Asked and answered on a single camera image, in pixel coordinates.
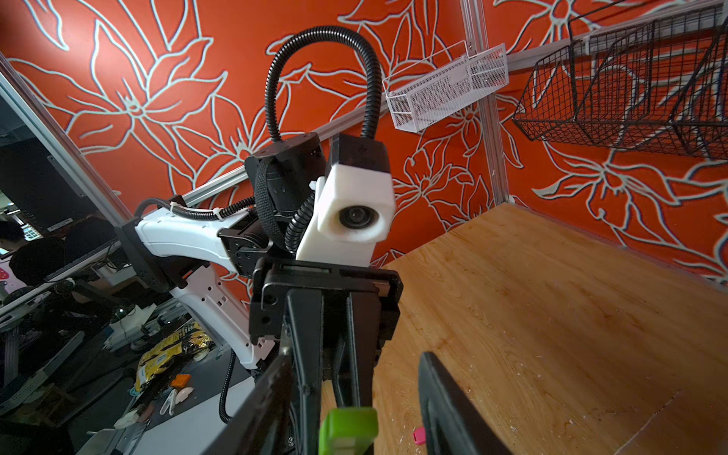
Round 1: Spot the clear plastic bin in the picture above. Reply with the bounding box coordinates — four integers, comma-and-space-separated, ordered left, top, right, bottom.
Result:
384, 41, 509, 133

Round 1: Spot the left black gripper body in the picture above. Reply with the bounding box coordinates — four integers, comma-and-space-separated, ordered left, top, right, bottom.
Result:
248, 257, 404, 360

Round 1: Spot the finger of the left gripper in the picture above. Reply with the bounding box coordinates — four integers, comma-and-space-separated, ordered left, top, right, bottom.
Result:
286, 289, 324, 454
332, 292, 381, 408

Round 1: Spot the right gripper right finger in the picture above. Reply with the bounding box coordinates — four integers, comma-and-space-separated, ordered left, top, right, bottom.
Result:
418, 352, 510, 455

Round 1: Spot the pink usb drive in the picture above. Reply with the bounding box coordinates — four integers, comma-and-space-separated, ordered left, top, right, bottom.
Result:
413, 427, 427, 446

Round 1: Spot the black wire basket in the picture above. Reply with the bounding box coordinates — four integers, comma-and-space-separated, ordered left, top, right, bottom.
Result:
512, 2, 727, 160

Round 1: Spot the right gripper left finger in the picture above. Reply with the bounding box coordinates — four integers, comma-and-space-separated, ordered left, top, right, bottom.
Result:
205, 348, 294, 455

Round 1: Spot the green usb drive front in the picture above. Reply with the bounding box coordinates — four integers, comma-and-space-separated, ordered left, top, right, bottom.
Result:
318, 407, 378, 455

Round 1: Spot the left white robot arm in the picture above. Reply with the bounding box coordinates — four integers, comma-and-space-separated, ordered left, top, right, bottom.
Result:
117, 26, 403, 454

